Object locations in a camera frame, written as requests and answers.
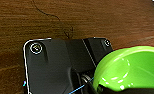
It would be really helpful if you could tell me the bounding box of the thin blue cable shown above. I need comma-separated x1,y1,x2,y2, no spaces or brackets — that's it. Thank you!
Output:
66,83,88,94

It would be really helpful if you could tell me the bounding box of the green bowl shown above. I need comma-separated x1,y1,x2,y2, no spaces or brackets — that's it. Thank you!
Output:
92,45,154,94

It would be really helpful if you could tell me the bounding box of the round lit ring button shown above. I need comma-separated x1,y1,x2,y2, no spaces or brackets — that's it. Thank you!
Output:
103,39,112,48
29,42,44,55

